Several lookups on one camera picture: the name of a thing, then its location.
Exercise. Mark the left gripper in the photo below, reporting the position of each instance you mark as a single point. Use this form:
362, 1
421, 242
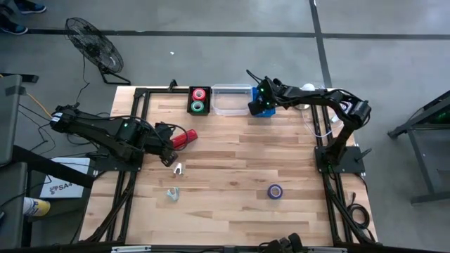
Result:
153, 144

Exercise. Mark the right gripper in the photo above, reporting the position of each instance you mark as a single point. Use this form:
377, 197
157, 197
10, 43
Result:
269, 93

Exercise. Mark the red cylindrical bottle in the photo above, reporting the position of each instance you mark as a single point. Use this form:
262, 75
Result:
186, 137

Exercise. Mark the white staple remover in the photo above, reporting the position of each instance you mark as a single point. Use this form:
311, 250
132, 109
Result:
178, 170

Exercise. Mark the green tape roll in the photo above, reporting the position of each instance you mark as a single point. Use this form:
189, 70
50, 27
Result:
192, 106

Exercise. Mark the light blue staple remover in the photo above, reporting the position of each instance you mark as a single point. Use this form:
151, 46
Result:
173, 195

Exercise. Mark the red tape roll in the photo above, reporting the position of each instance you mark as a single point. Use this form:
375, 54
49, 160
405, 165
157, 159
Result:
193, 95

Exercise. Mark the purple tape roll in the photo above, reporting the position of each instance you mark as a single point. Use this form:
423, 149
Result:
269, 192

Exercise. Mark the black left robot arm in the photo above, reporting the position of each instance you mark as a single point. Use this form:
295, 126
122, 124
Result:
91, 126

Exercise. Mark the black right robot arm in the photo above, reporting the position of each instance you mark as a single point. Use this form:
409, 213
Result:
316, 95

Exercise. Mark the blue plastic bin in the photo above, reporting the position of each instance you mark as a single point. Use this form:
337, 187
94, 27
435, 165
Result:
269, 113

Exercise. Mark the clear plastic bin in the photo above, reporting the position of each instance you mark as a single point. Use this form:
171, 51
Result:
230, 105

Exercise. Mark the black plastic bin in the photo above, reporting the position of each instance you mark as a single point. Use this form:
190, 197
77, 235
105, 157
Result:
209, 105

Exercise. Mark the bulb lamp with brass base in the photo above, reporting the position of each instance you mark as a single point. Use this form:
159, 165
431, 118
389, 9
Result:
308, 86

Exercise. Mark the black clamp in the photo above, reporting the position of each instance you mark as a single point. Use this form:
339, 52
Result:
172, 84

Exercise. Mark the white printed sign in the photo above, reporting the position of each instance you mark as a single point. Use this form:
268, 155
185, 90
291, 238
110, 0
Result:
67, 186

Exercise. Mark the black diagonal beam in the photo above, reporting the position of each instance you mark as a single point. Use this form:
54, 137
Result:
52, 169

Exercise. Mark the black floor fan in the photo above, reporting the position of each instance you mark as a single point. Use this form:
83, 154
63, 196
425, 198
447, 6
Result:
95, 47

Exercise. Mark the black bulky device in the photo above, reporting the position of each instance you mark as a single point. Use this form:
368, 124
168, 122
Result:
281, 244

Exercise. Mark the yellow and white container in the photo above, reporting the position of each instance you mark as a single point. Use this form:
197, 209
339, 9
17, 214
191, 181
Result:
35, 207

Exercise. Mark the dark grey cabinet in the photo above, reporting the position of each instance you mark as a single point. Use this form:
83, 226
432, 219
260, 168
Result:
8, 123

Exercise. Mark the dark metal cart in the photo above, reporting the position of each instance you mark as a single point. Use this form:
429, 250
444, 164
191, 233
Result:
432, 165

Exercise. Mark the black aluminium table frame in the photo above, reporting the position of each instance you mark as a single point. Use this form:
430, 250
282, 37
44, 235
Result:
140, 93

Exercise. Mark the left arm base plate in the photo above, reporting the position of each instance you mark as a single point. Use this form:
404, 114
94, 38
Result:
105, 166

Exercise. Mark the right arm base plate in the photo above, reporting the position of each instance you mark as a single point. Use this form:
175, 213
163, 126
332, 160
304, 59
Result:
351, 160

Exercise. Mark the silver bracket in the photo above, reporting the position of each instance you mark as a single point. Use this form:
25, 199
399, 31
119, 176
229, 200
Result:
130, 249
327, 250

